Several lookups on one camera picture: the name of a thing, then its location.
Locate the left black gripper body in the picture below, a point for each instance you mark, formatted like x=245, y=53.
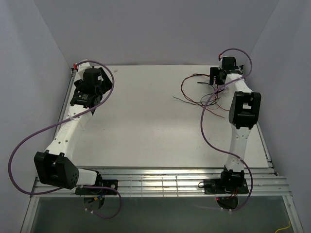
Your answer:
x=106, y=84

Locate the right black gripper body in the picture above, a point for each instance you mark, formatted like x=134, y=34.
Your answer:
x=215, y=71

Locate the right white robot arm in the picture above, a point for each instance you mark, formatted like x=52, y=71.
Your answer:
x=243, y=115

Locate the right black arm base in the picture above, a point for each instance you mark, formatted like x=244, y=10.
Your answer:
x=226, y=196

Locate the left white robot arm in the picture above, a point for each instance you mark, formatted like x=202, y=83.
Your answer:
x=54, y=166

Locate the aluminium rail frame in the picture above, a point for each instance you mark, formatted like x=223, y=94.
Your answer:
x=154, y=145

